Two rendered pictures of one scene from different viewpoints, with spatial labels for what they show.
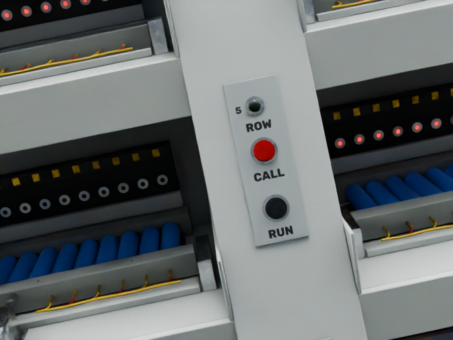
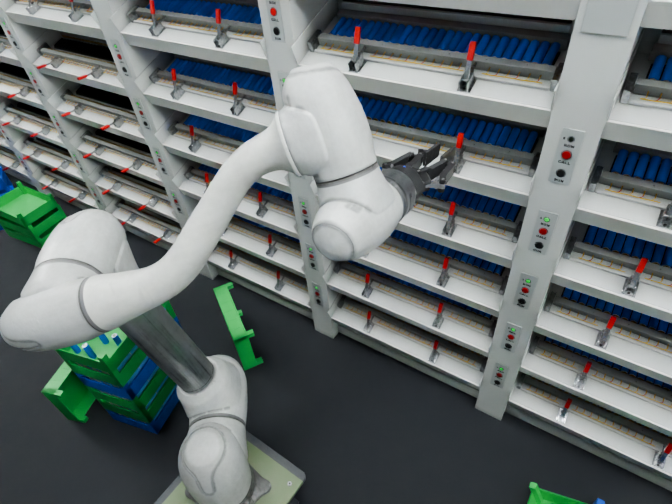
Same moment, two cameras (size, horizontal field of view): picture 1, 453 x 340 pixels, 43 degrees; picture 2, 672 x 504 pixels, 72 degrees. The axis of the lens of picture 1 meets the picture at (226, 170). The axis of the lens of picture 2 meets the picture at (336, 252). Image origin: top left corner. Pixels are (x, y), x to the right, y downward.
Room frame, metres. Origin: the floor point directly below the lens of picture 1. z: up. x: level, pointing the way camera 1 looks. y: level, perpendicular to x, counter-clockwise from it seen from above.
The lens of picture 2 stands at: (-0.47, -0.13, 1.57)
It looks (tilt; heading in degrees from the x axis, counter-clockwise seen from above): 43 degrees down; 38
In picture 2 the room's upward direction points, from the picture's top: 6 degrees counter-clockwise
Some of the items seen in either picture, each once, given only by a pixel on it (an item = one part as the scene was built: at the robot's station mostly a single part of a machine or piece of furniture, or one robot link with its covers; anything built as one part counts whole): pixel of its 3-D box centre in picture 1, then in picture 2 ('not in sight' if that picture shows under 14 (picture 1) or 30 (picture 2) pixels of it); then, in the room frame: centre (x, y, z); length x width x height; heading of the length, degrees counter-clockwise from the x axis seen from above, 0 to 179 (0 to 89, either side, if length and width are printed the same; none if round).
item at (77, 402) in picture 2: not in sight; (89, 372); (-0.25, 1.30, 0.10); 0.30 x 0.08 x 0.20; 20
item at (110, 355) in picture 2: not in sight; (113, 320); (-0.14, 1.07, 0.44); 0.30 x 0.20 x 0.08; 15
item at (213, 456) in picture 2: not in sight; (213, 461); (-0.28, 0.49, 0.38); 0.18 x 0.16 x 0.22; 41
